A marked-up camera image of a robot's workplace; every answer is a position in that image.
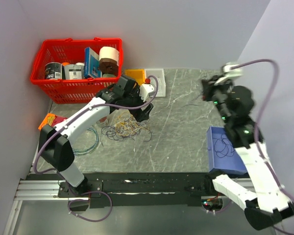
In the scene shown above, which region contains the green coiled cable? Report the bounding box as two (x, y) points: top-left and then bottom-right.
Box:
(72, 127), (99, 156)

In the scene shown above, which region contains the small tin can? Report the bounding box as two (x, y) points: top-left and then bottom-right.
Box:
(97, 117), (109, 127)

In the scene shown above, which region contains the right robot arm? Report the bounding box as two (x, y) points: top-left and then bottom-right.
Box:
(201, 75), (294, 231)

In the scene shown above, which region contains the brown round object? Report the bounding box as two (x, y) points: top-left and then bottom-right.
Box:
(99, 58), (119, 75)

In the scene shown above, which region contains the grey labelled can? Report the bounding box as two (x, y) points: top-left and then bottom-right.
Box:
(64, 64), (84, 80)

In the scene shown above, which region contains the blue plastic bin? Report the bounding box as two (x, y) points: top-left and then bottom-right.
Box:
(206, 126), (247, 175)

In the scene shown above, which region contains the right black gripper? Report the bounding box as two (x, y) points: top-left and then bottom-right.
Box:
(200, 74), (233, 123)

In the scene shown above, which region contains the white paper roll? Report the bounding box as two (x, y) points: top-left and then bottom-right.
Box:
(99, 47), (120, 66)

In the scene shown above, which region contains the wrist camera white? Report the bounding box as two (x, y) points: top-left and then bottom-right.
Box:
(139, 83), (155, 102)
(221, 62), (243, 80)

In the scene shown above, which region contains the cable pile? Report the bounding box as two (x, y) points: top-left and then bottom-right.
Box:
(99, 111), (153, 147)

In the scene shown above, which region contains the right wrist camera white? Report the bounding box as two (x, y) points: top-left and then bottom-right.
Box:
(221, 62), (243, 80)

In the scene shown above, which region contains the dark purple cable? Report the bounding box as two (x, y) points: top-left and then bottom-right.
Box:
(213, 133), (236, 159)
(183, 92), (206, 108)

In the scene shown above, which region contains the yellow plastic bin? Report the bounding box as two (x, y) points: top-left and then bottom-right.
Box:
(124, 69), (146, 85)

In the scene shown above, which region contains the black labelled can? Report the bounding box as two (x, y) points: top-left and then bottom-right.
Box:
(45, 62), (62, 80)

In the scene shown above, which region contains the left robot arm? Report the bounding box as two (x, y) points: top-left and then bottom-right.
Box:
(37, 75), (159, 197)

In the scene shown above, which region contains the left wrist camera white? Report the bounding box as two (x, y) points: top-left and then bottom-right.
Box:
(139, 83), (155, 102)

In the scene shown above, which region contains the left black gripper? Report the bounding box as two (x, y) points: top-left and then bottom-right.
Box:
(123, 85), (153, 122)

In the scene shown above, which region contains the blue book box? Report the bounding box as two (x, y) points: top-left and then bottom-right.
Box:
(84, 47), (102, 79)

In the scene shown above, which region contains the orange pink snack box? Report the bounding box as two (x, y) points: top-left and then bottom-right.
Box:
(38, 113), (67, 130)

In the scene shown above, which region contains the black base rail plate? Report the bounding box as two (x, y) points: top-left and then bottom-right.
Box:
(58, 172), (223, 209)

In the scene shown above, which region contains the white plastic bin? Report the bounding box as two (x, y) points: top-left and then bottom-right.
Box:
(145, 69), (166, 97)

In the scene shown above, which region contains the red plastic shopping basket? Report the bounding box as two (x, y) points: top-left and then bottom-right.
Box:
(30, 38), (123, 104)

